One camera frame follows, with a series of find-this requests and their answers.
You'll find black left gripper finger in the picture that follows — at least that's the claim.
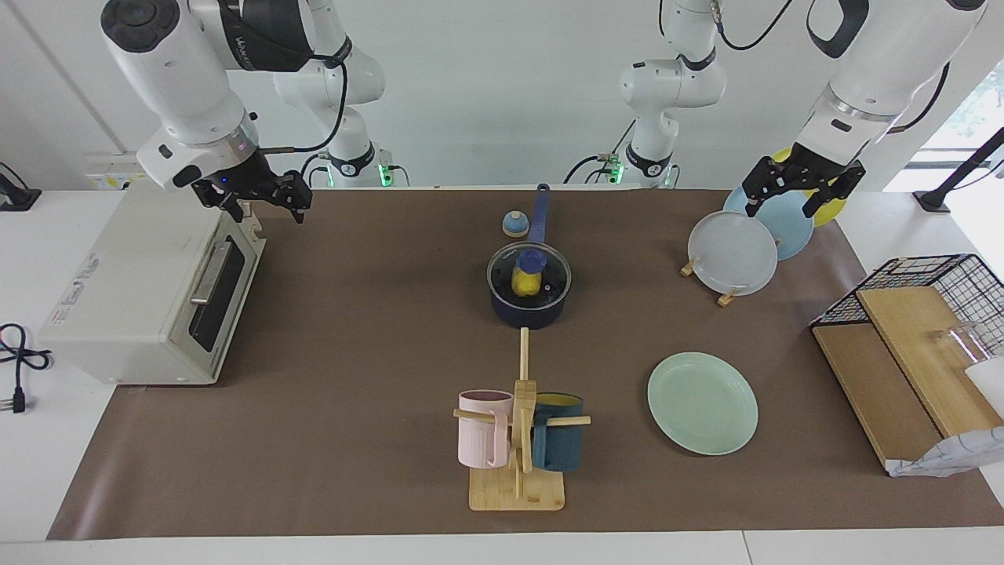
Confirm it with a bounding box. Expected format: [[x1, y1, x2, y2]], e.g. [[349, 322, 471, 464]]
[[742, 179, 776, 220], [802, 179, 854, 221]]

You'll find glass lid blue knob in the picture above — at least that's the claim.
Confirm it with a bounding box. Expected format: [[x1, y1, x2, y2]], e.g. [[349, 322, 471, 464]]
[[486, 242, 573, 308]]

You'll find yellow plate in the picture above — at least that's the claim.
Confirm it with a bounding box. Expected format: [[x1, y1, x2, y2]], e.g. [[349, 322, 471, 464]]
[[771, 148, 851, 228]]

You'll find light blue plate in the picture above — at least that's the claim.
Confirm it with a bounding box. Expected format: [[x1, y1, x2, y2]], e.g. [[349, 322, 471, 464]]
[[723, 187, 815, 261]]

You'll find grey plate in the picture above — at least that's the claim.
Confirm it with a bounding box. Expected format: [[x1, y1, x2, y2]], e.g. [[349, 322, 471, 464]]
[[688, 210, 779, 297]]

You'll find wooden plate rack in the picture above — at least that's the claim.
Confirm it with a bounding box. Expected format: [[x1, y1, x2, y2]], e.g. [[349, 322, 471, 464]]
[[680, 255, 742, 308]]

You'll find light green plate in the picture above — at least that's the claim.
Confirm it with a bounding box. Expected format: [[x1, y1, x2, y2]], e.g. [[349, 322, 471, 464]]
[[647, 352, 759, 457]]

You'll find beige toaster oven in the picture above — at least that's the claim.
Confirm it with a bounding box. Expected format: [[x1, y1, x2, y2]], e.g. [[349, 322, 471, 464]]
[[38, 182, 267, 387]]

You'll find light wooden shelf board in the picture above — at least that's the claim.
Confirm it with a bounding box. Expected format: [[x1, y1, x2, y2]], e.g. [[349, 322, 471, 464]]
[[855, 285, 1004, 439]]

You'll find dark wooden shelf board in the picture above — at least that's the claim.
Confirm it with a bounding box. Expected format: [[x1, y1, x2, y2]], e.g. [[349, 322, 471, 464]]
[[812, 323, 946, 470]]

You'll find clear glass cup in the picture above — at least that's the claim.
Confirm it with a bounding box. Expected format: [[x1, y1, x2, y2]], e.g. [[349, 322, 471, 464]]
[[929, 322, 1001, 370]]

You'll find black table clamp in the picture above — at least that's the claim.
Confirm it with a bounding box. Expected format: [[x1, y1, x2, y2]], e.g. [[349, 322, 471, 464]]
[[0, 161, 42, 213]]

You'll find white plastic container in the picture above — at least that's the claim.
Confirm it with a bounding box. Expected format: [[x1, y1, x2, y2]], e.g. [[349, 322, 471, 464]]
[[965, 357, 1004, 418]]

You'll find brown table mat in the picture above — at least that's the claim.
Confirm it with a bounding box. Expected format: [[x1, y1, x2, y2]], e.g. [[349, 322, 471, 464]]
[[45, 188, 1004, 541]]

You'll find white checked cloth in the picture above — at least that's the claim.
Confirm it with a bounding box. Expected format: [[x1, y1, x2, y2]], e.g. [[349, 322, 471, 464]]
[[886, 428, 1004, 478]]

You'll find pink mug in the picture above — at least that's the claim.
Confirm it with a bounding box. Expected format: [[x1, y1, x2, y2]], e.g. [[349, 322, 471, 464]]
[[458, 390, 515, 469]]

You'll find dark blue mug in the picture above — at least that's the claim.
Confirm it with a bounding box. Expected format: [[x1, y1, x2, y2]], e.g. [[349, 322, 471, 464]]
[[532, 392, 585, 472]]

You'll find wooden mug tree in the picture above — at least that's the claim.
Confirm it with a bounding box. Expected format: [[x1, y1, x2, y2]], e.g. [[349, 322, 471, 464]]
[[453, 328, 591, 512]]

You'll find black wire basket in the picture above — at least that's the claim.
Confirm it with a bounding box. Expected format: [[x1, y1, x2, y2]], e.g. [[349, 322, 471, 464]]
[[809, 253, 1004, 362]]

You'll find black camera stand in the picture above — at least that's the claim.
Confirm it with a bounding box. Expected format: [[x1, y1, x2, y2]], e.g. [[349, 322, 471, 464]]
[[914, 126, 1004, 214]]

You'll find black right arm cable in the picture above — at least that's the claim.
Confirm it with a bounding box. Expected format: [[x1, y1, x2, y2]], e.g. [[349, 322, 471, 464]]
[[255, 55, 348, 155]]

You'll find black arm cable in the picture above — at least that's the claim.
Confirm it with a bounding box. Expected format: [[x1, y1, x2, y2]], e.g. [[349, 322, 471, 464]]
[[255, 55, 348, 155], [706, 0, 951, 134]]

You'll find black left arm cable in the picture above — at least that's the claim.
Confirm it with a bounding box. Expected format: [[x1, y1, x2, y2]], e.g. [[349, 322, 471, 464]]
[[706, 0, 951, 134]]

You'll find white wall socket box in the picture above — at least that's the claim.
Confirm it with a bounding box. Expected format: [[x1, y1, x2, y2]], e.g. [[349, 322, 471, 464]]
[[85, 151, 158, 191]]

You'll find black pot purple handle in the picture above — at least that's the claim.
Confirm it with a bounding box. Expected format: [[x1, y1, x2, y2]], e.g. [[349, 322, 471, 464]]
[[486, 184, 573, 330]]

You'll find black power cable plug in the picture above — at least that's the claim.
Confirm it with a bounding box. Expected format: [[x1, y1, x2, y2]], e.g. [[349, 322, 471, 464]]
[[0, 323, 52, 414]]

